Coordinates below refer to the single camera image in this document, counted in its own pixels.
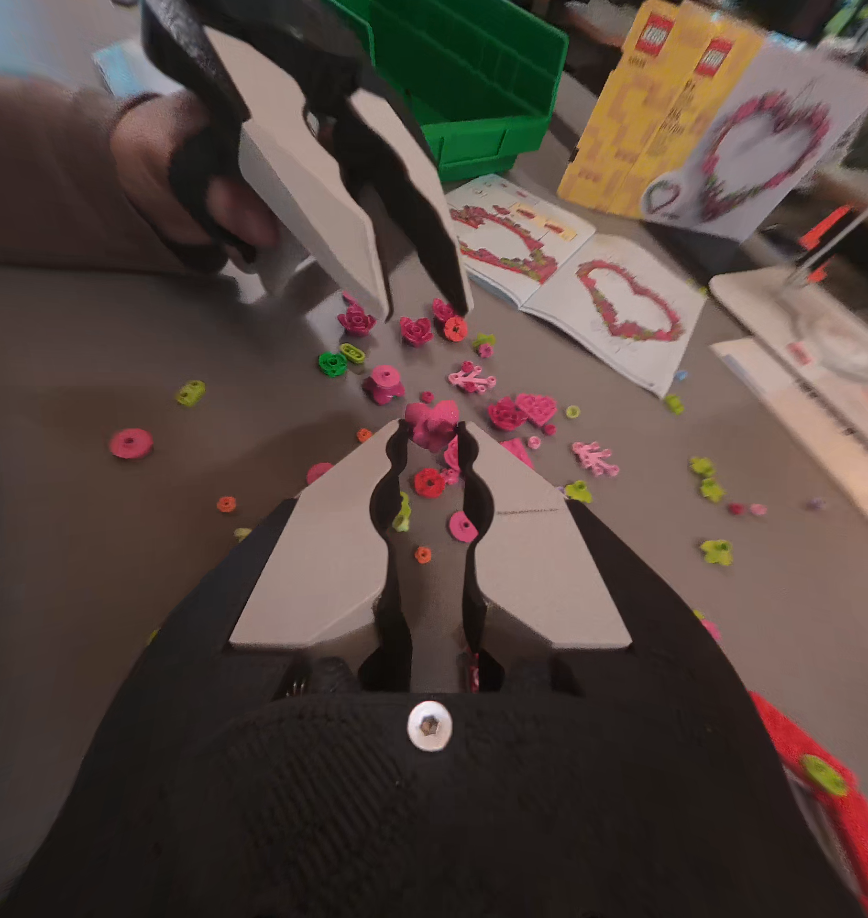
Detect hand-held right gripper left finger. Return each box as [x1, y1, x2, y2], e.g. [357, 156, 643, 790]
[229, 419, 414, 693]

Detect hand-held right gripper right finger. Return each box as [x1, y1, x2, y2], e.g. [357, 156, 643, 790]
[457, 421, 633, 693]

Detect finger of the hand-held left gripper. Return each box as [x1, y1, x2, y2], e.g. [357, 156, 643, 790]
[206, 27, 394, 321]
[337, 87, 475, 318]

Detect red heart brick frame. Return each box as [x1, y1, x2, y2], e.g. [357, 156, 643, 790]
[749, 692, 868, 918]

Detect person's left forearm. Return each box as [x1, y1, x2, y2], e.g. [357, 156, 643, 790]
[0, 68, 184, 277]

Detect yellow toy set box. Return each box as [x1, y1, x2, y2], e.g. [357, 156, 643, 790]
[557, 0, 868, 243]

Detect person's left hand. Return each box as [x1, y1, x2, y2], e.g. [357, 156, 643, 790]
[111, 93, 278, 250]

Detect green plastic bin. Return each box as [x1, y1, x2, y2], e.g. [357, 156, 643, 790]
[326, 0, 570, 184]

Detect light pink branch brick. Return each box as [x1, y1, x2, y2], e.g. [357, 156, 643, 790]
[571, 441, 615, 478]
[448, 362, 498, 394]

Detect scattered small loose bricks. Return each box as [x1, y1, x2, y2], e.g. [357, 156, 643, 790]
[176, 330, 829, 639]

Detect magenta rose with disc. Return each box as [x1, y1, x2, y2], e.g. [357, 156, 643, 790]
[362, 364, 406, 406]

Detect open instruction booklet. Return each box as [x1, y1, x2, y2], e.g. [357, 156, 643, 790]
[444, 174, 707, 399]

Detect clear bag with printed sheet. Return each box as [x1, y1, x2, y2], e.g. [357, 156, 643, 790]
[712, 337, 868, 546]

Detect beige panel on white stand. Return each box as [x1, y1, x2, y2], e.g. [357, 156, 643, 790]
[710, 194, 868, 403]

